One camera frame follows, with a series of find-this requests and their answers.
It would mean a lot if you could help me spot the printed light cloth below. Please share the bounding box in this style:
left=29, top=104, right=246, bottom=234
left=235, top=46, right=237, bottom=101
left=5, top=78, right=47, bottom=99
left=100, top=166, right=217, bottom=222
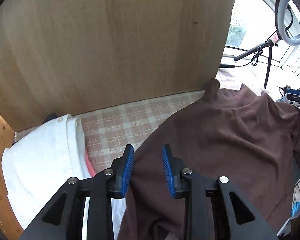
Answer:
left=277, top=174, right=300, bottom=237

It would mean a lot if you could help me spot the pink cloth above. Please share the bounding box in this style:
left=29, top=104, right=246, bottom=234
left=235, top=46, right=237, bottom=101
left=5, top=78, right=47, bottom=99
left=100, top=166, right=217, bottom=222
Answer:
left=84, top=150, right=97, bottom=177

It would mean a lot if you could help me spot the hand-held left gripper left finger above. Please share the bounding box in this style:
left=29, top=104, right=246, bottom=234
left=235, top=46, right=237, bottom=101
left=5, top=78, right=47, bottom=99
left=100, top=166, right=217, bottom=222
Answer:
left=19, top=144, right=135, bottom=240

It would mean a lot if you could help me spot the ring light on stand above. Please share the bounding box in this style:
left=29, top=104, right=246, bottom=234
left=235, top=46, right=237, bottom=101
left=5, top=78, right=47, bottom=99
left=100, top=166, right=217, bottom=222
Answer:
left=222, top=0, right=300, bottom=77

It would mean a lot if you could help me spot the light wooden cabinet panel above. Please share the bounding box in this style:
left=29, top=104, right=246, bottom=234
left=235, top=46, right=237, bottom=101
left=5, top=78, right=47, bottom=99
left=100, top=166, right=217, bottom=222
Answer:
left=0, top=0, right=235, bottom=132

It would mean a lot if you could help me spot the white ring light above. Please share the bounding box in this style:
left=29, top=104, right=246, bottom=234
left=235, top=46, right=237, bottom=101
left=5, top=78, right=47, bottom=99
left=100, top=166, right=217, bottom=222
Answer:
left=275, top=0, right=300, bottom=47

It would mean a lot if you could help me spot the white shirt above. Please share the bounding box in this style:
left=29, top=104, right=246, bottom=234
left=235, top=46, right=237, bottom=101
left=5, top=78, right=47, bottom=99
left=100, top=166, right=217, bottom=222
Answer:
left=1, top=114, right=127, bottom=240

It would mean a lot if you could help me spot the pine plank wall panel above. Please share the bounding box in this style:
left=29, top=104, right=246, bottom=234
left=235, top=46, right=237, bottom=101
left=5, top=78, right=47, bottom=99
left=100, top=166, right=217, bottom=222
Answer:
left=0, top=102, right=24, bottom=230

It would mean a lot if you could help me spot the brown sweater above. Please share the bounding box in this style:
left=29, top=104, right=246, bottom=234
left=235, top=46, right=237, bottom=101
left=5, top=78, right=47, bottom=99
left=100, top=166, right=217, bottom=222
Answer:
left=116, top=78, right=300, bottom=240

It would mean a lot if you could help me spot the dark navy cloth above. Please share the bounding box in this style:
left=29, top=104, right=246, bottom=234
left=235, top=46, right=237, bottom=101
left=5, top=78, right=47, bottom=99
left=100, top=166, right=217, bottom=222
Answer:
left=42, top=114, right=58, bottom=124

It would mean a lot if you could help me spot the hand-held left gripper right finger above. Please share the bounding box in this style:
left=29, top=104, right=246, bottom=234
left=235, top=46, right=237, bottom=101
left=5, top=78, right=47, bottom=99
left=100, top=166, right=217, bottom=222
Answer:
left=162, top=144, right=280, bottom=240

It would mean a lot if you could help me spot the pink plaid blanket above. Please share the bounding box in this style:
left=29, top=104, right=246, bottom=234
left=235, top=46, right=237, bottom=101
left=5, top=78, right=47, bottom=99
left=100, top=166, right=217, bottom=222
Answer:
left=14, top=66, right=300, bottom=174

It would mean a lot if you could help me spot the black tripod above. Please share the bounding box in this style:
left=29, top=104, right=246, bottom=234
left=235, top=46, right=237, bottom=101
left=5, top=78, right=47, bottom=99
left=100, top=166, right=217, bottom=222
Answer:
left=234, top=39, right=279, bottom=89

